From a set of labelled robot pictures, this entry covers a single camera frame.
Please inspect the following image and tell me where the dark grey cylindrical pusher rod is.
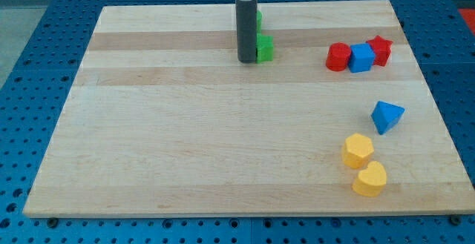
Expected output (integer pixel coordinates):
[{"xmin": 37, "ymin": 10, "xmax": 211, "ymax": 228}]
[{"xmin": 235, "ymin": 0, "xmax": 258, "ymax": 63}]

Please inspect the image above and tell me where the green star block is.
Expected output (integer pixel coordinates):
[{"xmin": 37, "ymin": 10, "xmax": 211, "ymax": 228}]
[{"xmin": 256, "ymin": 33, "xmax": 274, "ymax": 64}]

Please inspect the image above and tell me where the green circle block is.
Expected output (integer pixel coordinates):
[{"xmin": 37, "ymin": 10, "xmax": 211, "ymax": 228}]
[{"xmin": 256, "ymin": 10, "xmax": 263, "ymax": 33}]

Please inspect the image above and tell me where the red star block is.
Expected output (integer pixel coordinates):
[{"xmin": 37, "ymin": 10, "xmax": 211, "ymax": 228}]
[{"xmin": 367, "ymin": 35, "xmax": 393, "ymax": 67}]

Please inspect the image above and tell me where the red cylinder block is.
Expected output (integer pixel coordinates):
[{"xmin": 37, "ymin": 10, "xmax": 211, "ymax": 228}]
[{"xmin": 326, "ymin": 42, "xmax": 352, "ymax": 72}]

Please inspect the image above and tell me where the blue cube block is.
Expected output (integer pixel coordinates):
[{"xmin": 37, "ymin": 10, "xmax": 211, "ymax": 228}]
[{"xmin": 348, "ymin": 43, "xmax": 376, "ymax": 73}]

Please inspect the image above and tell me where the light wooden board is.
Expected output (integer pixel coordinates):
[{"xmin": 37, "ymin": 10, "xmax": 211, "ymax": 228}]
[{"xmin": 23, "ymin": 0, "xmax": 474, "ymax": 218}]

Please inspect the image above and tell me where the blue triangle block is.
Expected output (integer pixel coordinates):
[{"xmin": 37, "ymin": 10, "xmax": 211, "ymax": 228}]
[{"xmin": 371, "ymin": 101, "xmax": 405, "ymax": 135}]

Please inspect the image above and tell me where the yellow hexagon block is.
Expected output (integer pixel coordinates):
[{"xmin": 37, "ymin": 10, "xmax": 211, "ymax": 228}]
[{"xmin": 341, "ymin": 133, "xmax": 374, "ymax": 168}]

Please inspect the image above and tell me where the yellow heart block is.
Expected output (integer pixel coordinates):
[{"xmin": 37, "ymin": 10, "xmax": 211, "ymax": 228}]
[{"xmin": 352, "ymin": 161, "xmax": 387, "ymax": 197}]

